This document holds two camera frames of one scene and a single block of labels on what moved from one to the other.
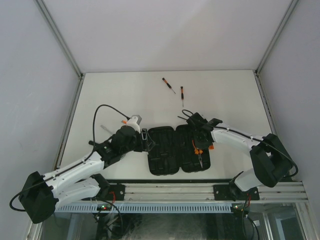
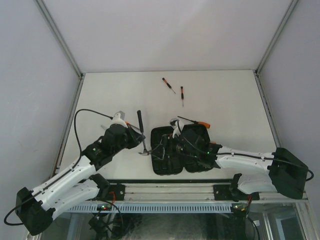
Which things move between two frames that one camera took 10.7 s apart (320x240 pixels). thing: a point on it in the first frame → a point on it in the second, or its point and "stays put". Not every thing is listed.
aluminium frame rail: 293,191 stays put
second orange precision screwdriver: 182,95 stays put
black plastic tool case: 171,149 stays put
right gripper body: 199,143 → 178,148
